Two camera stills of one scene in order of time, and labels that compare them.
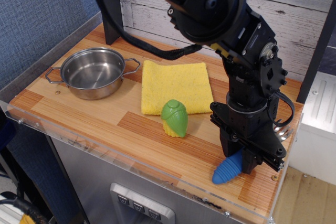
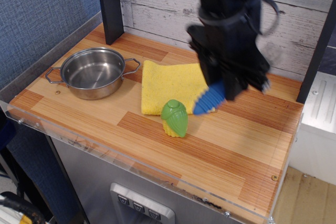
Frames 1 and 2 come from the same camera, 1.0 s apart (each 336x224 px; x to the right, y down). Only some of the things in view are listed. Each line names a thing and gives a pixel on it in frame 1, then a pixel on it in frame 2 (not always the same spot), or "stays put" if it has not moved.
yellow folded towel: x=187 y=82 stays put
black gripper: x=252 y=125 -> x=229 y=51
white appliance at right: x=314 y=153 stays put
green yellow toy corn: x=175 y=118 stays put
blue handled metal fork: x=233 y=167 -> x=213 y=95
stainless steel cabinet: x=108 y=192 stays put
